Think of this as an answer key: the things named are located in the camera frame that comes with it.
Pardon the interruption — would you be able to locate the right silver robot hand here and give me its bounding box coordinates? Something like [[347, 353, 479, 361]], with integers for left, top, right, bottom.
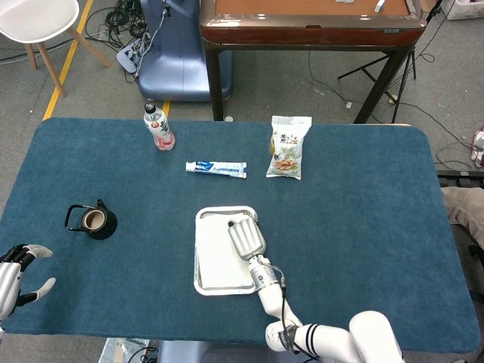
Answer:
[[226, 216, 268, 262]]

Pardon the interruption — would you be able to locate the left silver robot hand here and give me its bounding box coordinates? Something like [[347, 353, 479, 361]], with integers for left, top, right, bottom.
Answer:
[[0, 244, 57, 322]]

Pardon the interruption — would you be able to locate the white paper sheet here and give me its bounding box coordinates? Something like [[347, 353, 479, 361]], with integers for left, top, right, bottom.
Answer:
[[198, 216, 253, 289]]

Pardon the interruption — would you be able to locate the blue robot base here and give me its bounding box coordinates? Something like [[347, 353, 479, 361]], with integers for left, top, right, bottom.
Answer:
[[136, 0, 234, 102]]

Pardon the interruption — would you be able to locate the silver metal tray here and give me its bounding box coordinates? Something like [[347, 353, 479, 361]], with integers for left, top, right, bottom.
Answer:
[[194, 205, 262, 296]]

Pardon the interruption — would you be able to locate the white blue toothpaste tube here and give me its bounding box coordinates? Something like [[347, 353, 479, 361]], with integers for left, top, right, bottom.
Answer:
[[185, 160, 248, 179]]

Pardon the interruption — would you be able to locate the peanut snack bag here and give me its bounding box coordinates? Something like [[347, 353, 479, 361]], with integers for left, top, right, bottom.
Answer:
[[265, 115, 313, 181]]

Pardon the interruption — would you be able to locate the blue table cloth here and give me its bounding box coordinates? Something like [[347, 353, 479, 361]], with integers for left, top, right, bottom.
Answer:
[[0, 116, 478, 355]]

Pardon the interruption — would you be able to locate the grey robot torso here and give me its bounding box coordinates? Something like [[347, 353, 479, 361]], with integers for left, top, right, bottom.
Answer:
[[157, 340, 281, 363]]

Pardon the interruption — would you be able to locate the clear plastic bag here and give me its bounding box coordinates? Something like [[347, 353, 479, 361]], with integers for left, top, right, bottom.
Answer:
[[98, 337, 150, 363]]

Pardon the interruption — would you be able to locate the clear pink drink bottle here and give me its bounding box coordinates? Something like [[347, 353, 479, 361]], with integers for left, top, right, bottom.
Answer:
[[143, 102, 177, 152]]

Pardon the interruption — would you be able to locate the black tripod stand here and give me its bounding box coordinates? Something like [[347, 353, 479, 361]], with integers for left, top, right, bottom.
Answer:
[[337, 0, 443, 124]]

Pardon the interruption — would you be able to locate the brown mahjong table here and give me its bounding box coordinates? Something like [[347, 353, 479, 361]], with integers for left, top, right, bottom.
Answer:
[[199, 0, 428, 124]]

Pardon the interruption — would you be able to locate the white power strip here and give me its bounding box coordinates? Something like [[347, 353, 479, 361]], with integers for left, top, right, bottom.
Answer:
[[116, 36, 152, 73]]

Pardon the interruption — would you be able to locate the brown cloth bundle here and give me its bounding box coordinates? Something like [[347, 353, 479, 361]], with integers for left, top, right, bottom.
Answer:
[[440, 185, 484, 235]]

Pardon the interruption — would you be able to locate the pink white bundle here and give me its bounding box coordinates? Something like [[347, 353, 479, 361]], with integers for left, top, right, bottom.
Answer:
[[470, 126, 484, 169]]

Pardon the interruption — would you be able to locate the white chair with wooden legs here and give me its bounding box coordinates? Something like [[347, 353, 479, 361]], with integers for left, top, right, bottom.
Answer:
[[0, 0, 113, 98]]

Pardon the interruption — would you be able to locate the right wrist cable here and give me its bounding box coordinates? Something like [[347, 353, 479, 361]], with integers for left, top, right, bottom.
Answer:
[[264, 260, 303, 355]]

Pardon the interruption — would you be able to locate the black metal frame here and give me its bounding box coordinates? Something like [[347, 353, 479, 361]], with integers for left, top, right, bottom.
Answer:
[[436, 169, 484, 188]]

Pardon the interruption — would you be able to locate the tangle of black cables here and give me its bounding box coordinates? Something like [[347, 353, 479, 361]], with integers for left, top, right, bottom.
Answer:
[[85, 0, 152, 50]]

